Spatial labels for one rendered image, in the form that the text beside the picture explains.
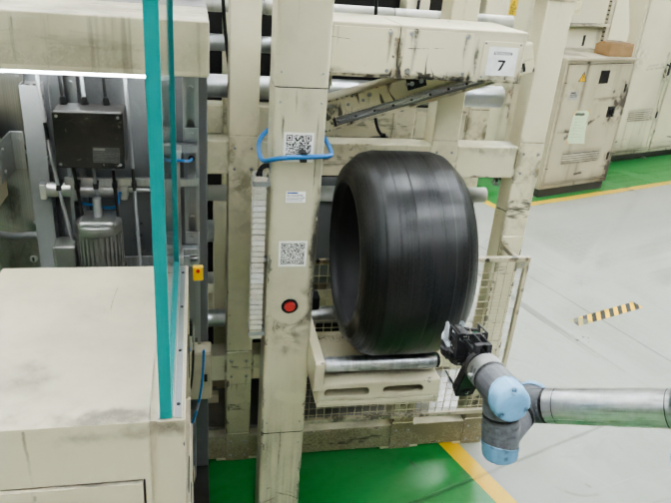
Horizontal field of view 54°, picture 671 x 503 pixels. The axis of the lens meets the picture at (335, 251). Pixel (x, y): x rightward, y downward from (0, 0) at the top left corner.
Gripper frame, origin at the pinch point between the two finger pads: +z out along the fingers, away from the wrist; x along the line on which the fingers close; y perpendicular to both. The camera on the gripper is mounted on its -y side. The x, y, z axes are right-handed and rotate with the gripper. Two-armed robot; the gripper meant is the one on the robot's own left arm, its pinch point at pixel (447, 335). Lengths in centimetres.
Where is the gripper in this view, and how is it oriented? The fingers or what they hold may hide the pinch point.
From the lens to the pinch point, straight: 163.0
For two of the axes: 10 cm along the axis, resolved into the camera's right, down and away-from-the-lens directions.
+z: -2.0, -3.1, 9.3
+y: 0.5, -9.5, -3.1
